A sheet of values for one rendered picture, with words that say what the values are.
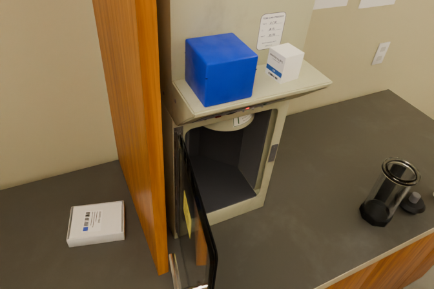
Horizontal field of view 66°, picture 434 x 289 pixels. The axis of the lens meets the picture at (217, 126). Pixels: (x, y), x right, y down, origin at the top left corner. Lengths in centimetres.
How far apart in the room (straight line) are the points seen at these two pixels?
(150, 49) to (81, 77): 63
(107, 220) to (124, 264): 14
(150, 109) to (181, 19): 17
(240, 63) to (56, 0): 60
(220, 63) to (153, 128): 17
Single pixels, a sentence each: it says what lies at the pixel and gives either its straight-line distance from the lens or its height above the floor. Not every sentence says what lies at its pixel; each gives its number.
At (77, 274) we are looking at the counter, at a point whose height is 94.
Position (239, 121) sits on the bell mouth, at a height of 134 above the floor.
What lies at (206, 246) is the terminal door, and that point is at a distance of 56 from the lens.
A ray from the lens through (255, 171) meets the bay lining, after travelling 108.
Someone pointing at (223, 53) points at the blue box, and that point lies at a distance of 59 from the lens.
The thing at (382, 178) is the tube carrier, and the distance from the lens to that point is 116.
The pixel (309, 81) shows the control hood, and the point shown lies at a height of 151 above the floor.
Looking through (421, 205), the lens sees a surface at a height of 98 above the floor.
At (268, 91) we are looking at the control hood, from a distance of 67.
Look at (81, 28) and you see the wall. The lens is 107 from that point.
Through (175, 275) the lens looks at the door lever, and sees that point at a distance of 74.
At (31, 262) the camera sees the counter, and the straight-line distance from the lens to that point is 115.
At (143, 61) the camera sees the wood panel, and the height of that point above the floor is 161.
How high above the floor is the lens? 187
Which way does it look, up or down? 40 degrees down
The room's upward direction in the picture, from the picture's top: 5 degrees clockwise
